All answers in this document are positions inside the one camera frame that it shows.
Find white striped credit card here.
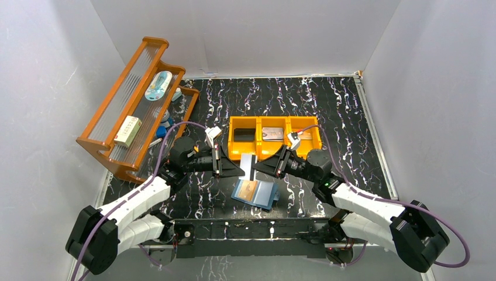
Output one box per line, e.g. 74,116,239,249
239,153,257,181

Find orange VIP credit card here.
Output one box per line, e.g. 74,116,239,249
236,180,257,201

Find yellow three-compartment bin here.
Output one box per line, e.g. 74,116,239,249
228,116,322,160

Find blue card holder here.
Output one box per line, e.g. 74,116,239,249
231,179,280,211

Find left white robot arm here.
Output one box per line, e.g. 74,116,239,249
65,126,244,280

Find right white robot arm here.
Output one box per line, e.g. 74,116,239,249
252,132,450,273

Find silver cards in bin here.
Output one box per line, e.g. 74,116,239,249
261,127,284,142

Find white pen on shelf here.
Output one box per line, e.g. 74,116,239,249
149,138,163,148

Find small grey blue item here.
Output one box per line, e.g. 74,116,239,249
171,88,182,102

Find orange wooden shelf rack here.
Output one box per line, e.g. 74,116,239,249
77,37,199,183

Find white red small box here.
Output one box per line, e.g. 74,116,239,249
114,115,142,148

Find light blue oval case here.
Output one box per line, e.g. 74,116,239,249
144,71,173,101

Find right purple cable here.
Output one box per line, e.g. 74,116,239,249
292,124,471,269

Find purple cable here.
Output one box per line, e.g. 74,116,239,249
70,121,210,281
292,124,471,269

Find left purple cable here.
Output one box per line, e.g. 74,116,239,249
70,121,210,281

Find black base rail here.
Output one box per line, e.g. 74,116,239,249
139,218,355,260

